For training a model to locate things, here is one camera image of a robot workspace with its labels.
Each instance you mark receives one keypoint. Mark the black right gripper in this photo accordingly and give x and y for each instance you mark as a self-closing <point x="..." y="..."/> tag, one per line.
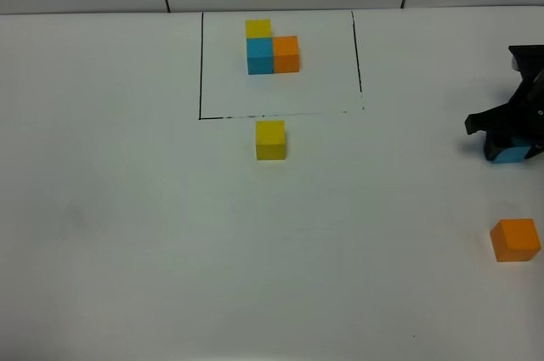
<point x="520" y="117"/>

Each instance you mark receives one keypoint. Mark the orange template cube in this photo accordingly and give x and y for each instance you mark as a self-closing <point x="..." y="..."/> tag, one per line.
<point x="286" y="54"/>

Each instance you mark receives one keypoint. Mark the blue template cube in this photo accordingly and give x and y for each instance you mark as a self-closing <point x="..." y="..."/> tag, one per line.
<point x="260" y="55"/>

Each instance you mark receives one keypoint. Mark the yellow template cube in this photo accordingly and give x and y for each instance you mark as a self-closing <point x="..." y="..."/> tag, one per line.
<point x="258" y="28"/>

